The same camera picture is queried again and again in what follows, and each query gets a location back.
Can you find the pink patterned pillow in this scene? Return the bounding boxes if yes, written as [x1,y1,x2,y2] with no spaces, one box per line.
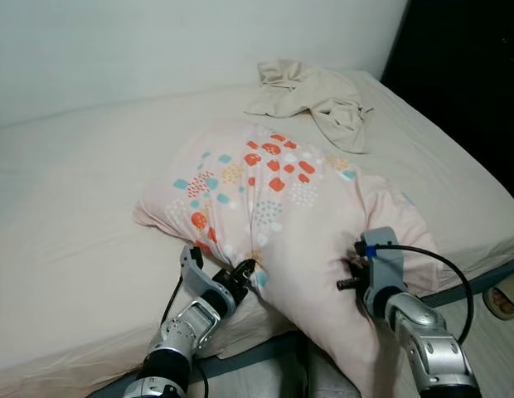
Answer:
[133,120,444,398]

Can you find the beige slipper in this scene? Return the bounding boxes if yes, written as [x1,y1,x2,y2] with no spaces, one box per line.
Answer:
[482,274,514,322]

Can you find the bed with pale sheet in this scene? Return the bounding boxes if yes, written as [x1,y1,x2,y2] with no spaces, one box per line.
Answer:
[0,69,514,398]

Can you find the crumpled beige cloth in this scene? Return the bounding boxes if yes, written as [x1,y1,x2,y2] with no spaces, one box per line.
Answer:
[245,58,374,154]

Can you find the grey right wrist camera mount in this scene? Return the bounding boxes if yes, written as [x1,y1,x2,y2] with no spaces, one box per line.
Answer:
[361,226,409,295]

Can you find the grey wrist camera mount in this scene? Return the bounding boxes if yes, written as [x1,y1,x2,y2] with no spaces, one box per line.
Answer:
[361,226,409,295]
[180,245,208,291]

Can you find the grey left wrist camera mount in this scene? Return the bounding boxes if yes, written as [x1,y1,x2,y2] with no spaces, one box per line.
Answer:
[180,245,208,291]

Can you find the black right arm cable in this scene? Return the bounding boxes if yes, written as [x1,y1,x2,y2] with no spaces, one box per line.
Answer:
[376,242,476,345]

